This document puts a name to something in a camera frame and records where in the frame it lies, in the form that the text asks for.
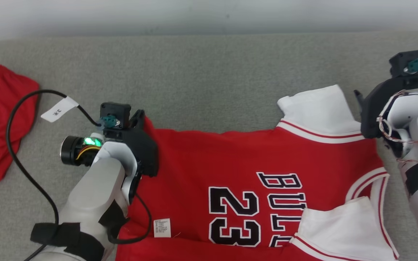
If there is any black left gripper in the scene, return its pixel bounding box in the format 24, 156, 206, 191
103, 109, 159, 178

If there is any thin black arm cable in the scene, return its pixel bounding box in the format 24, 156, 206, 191
107, 193, 153, 244

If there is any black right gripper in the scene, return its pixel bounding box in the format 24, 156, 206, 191
353, 76, 418, 140

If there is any white paper cable label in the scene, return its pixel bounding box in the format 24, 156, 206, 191
41, 96, 79, 123

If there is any red Bulls 23 jersey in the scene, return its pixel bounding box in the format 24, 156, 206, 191
115, 84, 400, 261

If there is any black left camera cable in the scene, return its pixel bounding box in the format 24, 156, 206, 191
6, 89, 102, 261

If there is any red white wire bundle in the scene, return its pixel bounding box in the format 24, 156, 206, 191
376, 91, 418, 171

